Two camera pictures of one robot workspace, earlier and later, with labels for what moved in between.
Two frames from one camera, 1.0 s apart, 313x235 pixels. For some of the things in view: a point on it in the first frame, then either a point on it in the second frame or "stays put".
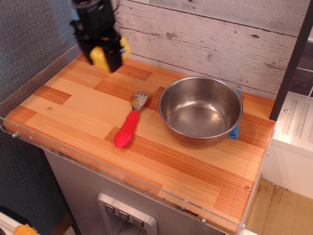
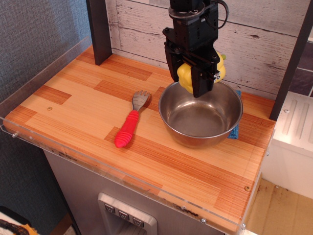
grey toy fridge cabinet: (98, 202) stays put
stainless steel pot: (200, 112) stays put
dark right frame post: (306, 28) stays put
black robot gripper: (96, 27) → (194, 39)
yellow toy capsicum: (97, 55) → (184, 74)
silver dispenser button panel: (119, 217) stays put
